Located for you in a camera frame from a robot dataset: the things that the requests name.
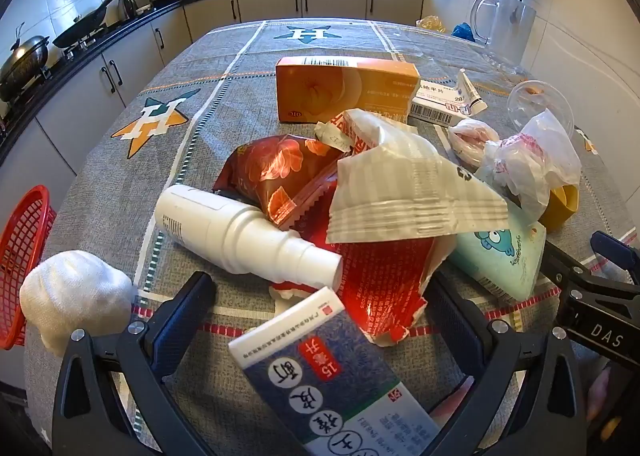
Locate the light green tissue pack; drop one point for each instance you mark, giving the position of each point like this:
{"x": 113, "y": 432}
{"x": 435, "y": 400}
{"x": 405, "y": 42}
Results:
{"x": 500, "y": 256}

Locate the blue white medicine box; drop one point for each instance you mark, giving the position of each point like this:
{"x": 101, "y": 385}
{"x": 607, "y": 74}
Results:
{"x": 325, "y": 376}

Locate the orange medicine box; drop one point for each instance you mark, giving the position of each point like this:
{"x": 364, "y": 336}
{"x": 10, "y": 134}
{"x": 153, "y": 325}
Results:
{"x": 345, "y": 89}

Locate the clear plastic bag red print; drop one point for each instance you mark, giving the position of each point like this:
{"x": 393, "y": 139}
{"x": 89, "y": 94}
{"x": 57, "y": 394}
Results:
{"x": 535, "y": 161}

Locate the white spray bottle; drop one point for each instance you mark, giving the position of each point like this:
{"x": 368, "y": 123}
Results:
{"x": 235, "y": 231}

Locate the blue plastic bag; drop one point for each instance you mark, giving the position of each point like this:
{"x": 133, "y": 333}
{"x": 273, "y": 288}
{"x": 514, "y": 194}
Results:
{"x": 462, "y": 31}

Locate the large red foil bag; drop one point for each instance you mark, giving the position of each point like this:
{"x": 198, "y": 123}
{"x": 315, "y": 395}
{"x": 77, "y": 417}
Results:
{"x": 380, "y": 281}

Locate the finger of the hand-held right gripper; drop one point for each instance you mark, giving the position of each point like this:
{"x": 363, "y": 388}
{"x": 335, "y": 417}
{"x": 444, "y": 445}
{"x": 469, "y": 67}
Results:
{"x": 607, "y": 247}
{"x": 565, "y": 266}

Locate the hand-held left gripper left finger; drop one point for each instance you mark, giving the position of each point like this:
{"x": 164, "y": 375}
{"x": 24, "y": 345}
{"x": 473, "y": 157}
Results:
{"x": 186, "y": 306}

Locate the yellow plastic cup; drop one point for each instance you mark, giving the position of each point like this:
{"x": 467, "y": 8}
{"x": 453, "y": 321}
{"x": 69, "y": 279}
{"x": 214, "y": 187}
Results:
{"x": 560, "y": 208}

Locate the red floral snack wrapper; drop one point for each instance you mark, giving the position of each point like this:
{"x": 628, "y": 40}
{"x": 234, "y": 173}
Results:
{"x": 277, "y": 171}

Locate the wok with metal lid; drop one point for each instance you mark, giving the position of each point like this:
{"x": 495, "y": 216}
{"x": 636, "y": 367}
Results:
{"x": 22, "y": 61}

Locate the glass pitcher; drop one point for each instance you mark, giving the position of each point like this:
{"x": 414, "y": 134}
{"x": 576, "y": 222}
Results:
{"x": 507, "y": 26}

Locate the clear plastic cup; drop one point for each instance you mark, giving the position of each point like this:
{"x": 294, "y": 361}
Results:
{"x": 542, "y": 101}

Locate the red plastic basket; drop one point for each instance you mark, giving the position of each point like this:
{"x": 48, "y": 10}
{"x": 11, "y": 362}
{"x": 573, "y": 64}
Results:
{"x": 22, "y": 256}

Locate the black frying pan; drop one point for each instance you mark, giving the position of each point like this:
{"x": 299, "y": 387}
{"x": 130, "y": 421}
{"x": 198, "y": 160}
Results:
{"x": 82, "y": 29}

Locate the grey printed tablecloth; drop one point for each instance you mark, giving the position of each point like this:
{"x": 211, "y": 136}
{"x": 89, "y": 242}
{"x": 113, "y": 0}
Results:
{"x": 225, "y": 86}

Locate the white ointment tube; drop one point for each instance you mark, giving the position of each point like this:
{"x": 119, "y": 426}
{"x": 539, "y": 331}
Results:
{"x": 471, "y": 92}

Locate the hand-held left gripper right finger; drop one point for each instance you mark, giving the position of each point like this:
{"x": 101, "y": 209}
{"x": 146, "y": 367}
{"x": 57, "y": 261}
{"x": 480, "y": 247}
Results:
{"x": 452, "y": 323}

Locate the small clear bag pink contents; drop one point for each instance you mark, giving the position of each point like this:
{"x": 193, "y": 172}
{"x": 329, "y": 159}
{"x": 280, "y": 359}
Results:
{"x": 470, "y": 139}

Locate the yellow plastic bag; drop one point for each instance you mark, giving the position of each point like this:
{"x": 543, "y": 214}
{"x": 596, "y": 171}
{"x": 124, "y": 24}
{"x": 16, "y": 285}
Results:
{"x": 430, "y": 24}

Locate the crumpled white paper scrap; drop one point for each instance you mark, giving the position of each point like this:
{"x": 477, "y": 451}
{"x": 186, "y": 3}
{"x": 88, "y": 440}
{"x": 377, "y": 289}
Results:
{"x": 330, "y": 134}

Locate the white paper wrapper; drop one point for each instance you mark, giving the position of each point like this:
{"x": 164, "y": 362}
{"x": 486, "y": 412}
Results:
{"x": 410, "y": 186}

